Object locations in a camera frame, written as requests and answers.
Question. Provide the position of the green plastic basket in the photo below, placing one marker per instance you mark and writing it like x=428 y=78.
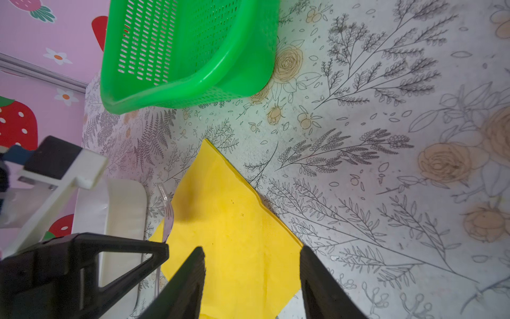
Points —
x=177 y=54

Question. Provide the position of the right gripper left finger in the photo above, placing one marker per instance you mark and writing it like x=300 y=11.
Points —
x=182 y=295

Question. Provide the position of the yellow paper napkin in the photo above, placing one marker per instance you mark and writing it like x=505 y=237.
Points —
x=252 y=259

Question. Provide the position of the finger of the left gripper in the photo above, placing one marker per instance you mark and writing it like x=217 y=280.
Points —
x=59 y=278

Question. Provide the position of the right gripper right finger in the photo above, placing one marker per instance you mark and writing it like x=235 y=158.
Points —
x=323 y=296

